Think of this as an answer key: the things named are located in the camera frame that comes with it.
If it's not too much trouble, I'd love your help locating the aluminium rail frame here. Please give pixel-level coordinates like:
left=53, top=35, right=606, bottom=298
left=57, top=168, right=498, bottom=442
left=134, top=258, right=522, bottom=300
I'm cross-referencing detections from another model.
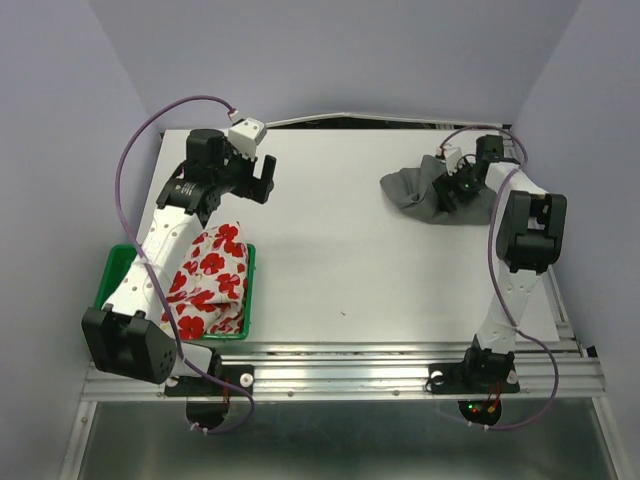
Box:
left=61, top=334, right=634, bottom=479

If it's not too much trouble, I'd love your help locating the grey pleated skirt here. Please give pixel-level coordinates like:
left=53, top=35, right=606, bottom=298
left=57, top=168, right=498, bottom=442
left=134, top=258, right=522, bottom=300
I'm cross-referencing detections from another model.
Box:
left=379, top=155, right=496, bottom=226

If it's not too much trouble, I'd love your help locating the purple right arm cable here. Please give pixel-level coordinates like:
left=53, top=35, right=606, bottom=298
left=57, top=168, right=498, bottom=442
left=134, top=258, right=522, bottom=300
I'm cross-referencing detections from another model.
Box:
left=434, top=124, right=560, bottom=432

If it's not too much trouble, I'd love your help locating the green plastic tray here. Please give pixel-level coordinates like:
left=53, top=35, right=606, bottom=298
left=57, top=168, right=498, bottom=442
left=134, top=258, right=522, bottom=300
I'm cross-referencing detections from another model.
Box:
left=94, top=244, right=256, bottom=341

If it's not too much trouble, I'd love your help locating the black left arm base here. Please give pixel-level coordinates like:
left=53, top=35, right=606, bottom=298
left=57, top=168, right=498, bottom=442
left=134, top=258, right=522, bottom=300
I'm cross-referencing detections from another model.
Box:
left=164, top=354, right=256, bottom=435

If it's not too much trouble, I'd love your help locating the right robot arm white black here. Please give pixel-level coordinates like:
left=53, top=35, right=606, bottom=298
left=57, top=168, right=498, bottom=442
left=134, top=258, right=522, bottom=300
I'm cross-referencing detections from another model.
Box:
left=433, top=135, right=567, bottom=390

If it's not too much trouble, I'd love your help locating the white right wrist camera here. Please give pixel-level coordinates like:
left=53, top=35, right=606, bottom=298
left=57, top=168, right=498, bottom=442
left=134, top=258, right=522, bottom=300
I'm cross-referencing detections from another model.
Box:
left=436, top=144, right=464, bottom=175

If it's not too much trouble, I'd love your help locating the white red floral skirt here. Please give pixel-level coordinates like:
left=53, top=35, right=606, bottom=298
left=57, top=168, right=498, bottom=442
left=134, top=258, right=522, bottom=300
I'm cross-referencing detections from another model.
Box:
left=167, top=222, right=249, bottom=341

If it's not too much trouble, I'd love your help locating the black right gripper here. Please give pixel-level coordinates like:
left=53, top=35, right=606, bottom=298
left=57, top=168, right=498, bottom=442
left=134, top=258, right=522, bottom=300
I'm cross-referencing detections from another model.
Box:
left=431, top=156, right=483, bottom=213

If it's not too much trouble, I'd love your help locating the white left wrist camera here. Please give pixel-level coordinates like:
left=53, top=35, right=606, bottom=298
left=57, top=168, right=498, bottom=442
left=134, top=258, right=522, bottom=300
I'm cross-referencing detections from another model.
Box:
left=227, top=117, right=267, bottom=156

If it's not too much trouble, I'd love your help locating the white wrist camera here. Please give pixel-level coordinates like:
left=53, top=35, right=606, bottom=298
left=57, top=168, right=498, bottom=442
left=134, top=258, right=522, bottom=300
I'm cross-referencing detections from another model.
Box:
left=436, top=144, right=464, bottom=175
left=227, top=117, right=267, bottom=156

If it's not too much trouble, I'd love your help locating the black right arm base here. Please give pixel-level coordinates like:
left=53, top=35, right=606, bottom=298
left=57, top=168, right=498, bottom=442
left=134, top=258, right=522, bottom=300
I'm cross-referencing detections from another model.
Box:
left=425, top=338, right=520, bottom=428

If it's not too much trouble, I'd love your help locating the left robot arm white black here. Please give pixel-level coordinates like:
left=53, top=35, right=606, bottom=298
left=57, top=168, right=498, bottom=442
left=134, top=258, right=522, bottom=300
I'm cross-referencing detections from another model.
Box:
left=81, top=118, right=276, bottom=394

